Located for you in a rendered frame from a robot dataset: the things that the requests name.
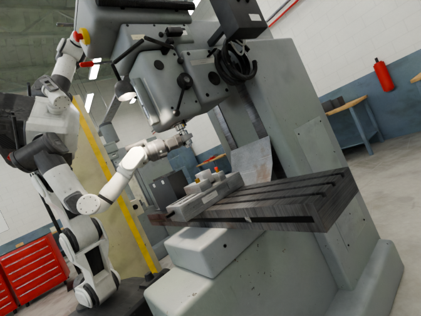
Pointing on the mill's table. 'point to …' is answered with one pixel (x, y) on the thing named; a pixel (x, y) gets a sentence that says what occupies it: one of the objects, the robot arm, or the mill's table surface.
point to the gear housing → (136, 29)
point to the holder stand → (168, 188)
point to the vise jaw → (198, 187)
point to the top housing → (105, 31)
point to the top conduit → (148, 4)
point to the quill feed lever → (183, 79)
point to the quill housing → (165, 87)
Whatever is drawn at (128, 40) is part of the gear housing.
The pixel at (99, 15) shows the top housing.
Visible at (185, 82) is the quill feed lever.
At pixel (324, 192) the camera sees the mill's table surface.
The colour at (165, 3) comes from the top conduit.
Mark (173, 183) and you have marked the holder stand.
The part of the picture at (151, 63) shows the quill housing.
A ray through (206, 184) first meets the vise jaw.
